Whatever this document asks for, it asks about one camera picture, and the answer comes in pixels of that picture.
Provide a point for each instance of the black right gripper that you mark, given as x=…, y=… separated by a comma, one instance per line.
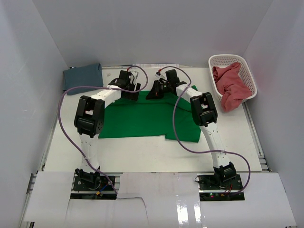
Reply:
x=155, y=93

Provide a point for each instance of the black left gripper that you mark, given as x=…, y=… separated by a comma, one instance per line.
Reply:
x=132, y=96

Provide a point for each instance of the green t shirt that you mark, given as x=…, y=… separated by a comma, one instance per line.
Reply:
x=142, y=118

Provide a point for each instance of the pink t shirt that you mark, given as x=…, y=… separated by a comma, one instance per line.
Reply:
x=230, y=86

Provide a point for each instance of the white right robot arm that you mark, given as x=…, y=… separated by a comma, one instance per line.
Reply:
x=204, y=115

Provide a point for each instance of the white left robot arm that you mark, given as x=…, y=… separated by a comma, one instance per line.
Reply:
x=89, y=121

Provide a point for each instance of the white paper label strip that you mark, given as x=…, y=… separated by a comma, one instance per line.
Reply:
x=155, y=66

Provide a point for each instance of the folded blue t shirt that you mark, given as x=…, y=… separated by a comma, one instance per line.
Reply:
x=90, y=75

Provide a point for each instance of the white perforated plastic basket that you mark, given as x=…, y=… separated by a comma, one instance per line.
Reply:
x=224, y=60

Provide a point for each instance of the white paper sheet front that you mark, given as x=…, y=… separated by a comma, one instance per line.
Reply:
x=158, y=200

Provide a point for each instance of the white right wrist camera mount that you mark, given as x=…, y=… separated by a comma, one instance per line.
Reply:
x=160, y=77

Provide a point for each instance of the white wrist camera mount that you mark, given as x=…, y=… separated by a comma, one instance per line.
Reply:
x=132, y=76
x=160, y=77

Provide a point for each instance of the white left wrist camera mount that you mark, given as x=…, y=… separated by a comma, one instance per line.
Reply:
x=132, y=76

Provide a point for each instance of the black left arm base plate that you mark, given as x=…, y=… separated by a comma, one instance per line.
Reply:
x=101, y=189

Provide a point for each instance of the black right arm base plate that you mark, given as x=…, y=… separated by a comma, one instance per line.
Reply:
x=212, y=189

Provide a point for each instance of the aluminium table edge rail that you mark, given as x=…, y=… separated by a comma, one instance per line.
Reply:
x=259, y=150

